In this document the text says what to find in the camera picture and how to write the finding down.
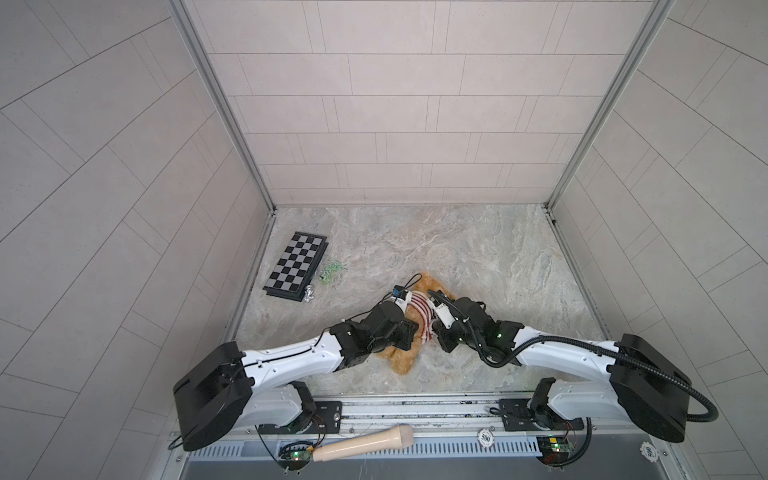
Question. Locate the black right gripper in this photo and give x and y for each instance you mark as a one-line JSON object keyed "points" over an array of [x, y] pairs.
{"points": [[439, 331]]}

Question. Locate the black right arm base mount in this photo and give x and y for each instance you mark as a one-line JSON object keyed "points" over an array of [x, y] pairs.
{"points": [[520, 414]]}

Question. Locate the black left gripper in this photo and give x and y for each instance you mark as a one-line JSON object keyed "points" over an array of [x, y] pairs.
{"points": [[406, 341]]}

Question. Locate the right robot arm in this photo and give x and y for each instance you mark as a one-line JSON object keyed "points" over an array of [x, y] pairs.
{"points": [[626, 380]]}

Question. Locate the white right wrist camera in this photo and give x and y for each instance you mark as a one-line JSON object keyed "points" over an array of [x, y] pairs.
{"points": [[443, 308]]}

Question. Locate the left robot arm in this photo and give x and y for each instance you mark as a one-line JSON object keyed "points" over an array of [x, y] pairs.
{"points": [[232, 388]]}

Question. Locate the folded black white chessboard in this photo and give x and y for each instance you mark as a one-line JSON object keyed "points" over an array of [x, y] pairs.
{"points": [[296, 266]]}

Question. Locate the clear bag of green bricks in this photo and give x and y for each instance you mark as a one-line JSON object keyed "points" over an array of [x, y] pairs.
{"points": [[330, 272]]}

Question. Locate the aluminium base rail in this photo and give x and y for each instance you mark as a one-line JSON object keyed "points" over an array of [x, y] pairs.
{"points": [[444, 426]]}

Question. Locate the beige cylindrical handle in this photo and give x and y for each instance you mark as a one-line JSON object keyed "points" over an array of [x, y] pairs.
{"points": [[396, 438]]}

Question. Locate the small white gear sticker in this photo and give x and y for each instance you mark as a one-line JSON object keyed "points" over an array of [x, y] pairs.
{"points": [[649, 452]]}

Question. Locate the right green circuit board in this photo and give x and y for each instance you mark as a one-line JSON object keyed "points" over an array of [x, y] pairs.
{"points": [[554, 449]]}

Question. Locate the tan plush teddy bear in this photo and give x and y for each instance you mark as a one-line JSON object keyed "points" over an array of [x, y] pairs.
{"points": [[401, 362]]}

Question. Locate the knitted american flag sweater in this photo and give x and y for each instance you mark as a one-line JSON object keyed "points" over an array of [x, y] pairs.
{"points": [[421, 303]]}

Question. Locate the green circuit board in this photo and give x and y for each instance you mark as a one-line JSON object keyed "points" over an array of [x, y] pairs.
{"points": [[297, 455], [554, 449]]}

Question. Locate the silver foil wrapped item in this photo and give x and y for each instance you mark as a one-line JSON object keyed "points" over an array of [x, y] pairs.
{"points": [[308, 293]]}

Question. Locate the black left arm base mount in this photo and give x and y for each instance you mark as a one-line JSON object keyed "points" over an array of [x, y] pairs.
{"points": [[318, 414]]}

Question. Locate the left green circuit board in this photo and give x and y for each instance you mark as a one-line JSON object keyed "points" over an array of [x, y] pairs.
{"points": [[297, 455]]}

